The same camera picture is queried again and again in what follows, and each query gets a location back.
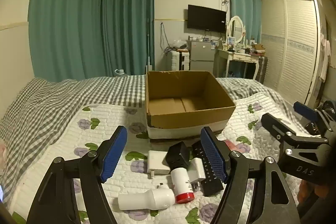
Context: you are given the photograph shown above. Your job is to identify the oval white mirror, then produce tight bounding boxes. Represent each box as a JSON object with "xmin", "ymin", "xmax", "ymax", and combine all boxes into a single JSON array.
[{"xmin": 226, "ymin": 15, "xmax": 246, "ymax": 44}]

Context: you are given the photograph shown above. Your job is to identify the wide green curtain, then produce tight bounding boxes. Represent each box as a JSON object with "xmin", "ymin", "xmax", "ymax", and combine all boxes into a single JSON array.
[{"xmin": 28, "ymin": 0, "xmax": 108, "ymax": 83}]

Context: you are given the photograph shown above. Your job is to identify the hanging white clothes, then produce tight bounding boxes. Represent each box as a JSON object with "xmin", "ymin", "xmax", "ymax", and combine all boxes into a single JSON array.
[{"xmin": 319, "ymin": 32, "xmax": 332, "ymax": 83}]

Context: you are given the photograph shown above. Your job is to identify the black cube adapter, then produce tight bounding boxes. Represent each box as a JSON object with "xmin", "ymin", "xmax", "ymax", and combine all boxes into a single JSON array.
[{"xmin": 165, "ymin": 141, "xmax": 191, "ymax": 170}]

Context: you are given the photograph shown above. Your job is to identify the black wall television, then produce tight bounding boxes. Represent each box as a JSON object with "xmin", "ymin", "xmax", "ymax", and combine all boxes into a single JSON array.
[{"xmin": 187, "ymin": 4, "xmax": 227, "ymax": 33}]

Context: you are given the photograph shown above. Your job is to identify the small cardboard box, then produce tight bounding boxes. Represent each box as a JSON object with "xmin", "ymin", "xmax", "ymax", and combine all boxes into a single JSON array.
[{"xmin": 252, "ymin": 43, "xmax": 266, "ymax": 54}]

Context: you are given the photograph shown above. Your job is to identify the white louvered wardrobe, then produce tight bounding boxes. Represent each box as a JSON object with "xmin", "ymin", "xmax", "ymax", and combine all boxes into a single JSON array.
[{"xmin": 261, "ymin": 0, "xmax": 324, "ymax": 106}]

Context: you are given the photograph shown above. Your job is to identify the white ribbed suitcase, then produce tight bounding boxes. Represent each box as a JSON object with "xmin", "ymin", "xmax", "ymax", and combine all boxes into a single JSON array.
[{"xmin": 168, "ymin": 50, "xmax": 190, "ymax": 71}]

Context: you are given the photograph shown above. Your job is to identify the hanging dark cables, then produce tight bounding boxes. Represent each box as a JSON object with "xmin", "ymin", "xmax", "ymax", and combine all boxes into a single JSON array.
[{"xmin": 160, "ymin": 22, "xmax": 171, "ymax": 54}]

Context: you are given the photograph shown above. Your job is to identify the light green window curtain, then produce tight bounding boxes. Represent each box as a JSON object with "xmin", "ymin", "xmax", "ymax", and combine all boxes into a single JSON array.
[{"xmin": 227, "ymin": 0, "xmax": 263, "ymax": 48}]

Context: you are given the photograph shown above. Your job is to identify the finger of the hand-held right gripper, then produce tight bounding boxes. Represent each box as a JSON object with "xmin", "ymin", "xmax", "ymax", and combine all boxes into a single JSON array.
[
  {"xmin": 293, "ymin": 101, "xmax": 336, "ymax": 136},
  {"xmin": 262, "ymin": 113, "xmax": 332, "ymax": 159}
]

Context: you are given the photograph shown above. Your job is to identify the white bottle with red cap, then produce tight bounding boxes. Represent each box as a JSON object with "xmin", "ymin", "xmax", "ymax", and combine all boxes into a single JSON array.
[{"xmin": 170, "ymin": 168, "xmax": 195, "ymax": 204}]

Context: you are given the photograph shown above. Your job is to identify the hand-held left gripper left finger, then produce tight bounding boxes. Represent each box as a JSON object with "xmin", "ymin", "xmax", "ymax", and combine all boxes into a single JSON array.
[{"xmin": 26, "ymin": 126, "xmax": 128, "ymax": 224}]

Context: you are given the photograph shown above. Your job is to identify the grey checked blanket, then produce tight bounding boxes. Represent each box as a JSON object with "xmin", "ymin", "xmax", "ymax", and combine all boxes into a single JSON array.
[{"xmin": 0, "ymin": 74, "xmax": 292, "ymax": 214}]

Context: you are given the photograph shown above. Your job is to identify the white handheld device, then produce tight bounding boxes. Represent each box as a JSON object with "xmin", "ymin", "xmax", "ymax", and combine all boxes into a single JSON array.
[{"xmin": 118, "ymin": 187, "xmax": 176, "ymax": 211}]

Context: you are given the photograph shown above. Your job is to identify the white plug adapter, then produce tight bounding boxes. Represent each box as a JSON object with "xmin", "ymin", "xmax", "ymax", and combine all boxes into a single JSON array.
[{"xmin": 187, "ymin": 158, "xmax": 206, "ymax": 191}]

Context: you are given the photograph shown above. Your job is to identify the person's right hand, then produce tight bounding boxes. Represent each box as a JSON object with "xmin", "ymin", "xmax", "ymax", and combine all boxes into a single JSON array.
[{"xmin": 297, "ymin": 179, "xmax": 327, "ymax": 205}]

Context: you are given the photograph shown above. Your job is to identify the white dressing table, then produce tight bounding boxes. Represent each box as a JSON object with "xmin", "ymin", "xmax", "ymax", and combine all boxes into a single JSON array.
[{"xmin": 215, "ymin": 48, "xmax": 263, "ymax": 80}]

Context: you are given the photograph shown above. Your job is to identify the clear plastic bag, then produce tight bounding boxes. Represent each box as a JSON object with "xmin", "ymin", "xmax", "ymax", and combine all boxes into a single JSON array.
[{"xmin": 172, "ymin": 39, "xmax": 188, "ymax": 50}]

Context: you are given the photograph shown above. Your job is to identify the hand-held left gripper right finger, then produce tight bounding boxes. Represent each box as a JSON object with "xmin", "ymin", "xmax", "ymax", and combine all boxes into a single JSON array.
[{"xmin": 200, "ymin": 126, "xmax": 301, "ymax": 224}]

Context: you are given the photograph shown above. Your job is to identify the narrow green curtain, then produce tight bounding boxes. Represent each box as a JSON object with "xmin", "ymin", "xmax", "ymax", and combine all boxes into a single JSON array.
[{"xmin": 101, "ymin": 0, "xmax": 155, "ymax": 76}]

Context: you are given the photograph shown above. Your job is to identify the brown cardboard box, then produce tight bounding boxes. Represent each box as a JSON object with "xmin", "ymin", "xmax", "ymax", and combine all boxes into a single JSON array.
[{"xmin": 144, "ymin": 70, "xmax": 236, "ymax": 140}]

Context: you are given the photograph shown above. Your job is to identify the black power strip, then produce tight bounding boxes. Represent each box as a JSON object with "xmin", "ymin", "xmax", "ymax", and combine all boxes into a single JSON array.
[{"xmin": 191, "ymin": 140, "xmax": 225, "ymax": 197}]

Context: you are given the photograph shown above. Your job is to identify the white floral quilt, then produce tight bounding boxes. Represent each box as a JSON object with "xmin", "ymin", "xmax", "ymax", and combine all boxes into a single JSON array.
[{"xmin": 5, "ymin": 93, "xmax": 315, "ymax": 224}]

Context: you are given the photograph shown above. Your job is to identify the white square charger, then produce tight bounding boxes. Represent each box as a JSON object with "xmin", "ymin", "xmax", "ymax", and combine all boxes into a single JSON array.
[{"xmin": 147, "ymin": 150, "xmax": 171, "ymax": 178}]

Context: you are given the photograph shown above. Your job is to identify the white mop stick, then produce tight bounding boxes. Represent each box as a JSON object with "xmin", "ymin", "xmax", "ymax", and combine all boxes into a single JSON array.
[{"xmin": 145, "ymin": 18, "xmax": 151, "ymax": 75}]

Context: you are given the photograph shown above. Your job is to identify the silver small fridge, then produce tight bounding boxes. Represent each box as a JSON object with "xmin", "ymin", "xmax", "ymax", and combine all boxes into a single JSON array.
[{"xmin": 187, "ymin": 40, "xmax": 218, "ymax": 75}]

